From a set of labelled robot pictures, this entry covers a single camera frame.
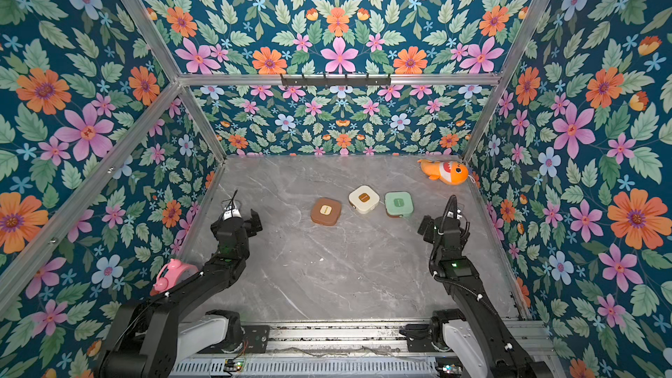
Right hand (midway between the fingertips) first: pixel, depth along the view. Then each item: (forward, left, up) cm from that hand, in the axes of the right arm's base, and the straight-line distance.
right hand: (445, 217), depth 82 cm
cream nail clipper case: (+15, +26, -12) cm, 33 cm away
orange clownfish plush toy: (+26, -9, -7) cm, 29 cm away
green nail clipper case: (+14, +12, -13) cm, 23 cm away
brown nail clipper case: (+9, +40, -12) cm, 43 cm away
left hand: (+2, +67, -1) cm, 67 cm away
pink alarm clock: (-19, +83, -5) cm, 86 cm away
